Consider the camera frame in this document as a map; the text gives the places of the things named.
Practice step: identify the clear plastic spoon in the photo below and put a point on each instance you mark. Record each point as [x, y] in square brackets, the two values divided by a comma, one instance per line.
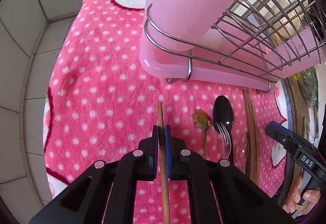
[242, 153]

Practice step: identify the metal wire dish rack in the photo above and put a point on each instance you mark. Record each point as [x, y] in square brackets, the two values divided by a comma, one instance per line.
[250, 43]

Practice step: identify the pink drip tray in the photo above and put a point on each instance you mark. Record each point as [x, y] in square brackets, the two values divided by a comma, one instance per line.
[251, 45]

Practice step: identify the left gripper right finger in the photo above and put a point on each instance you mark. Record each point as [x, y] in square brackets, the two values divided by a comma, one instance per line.
[181, 162]

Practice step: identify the brown wooden chopstick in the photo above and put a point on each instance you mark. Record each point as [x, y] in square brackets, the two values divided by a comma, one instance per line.
[256, 148]
[163, 165]
[251, 160]

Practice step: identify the gold leaf spoon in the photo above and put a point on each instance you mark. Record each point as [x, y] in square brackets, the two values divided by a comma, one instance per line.
[202, 121]

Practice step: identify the green onions in bag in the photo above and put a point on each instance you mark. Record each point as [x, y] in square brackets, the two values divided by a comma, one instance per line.
[308, 84]

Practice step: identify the black plastic spoon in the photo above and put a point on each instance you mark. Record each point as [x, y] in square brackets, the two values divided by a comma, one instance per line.
[223, 120]

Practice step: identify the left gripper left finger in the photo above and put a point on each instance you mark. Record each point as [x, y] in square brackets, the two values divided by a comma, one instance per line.
[141, 163]

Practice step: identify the right hand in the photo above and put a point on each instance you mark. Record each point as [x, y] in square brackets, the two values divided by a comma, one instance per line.
[294, 196]

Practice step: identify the pink polka dot towel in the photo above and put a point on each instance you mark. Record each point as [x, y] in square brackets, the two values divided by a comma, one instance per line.
[100, 102]

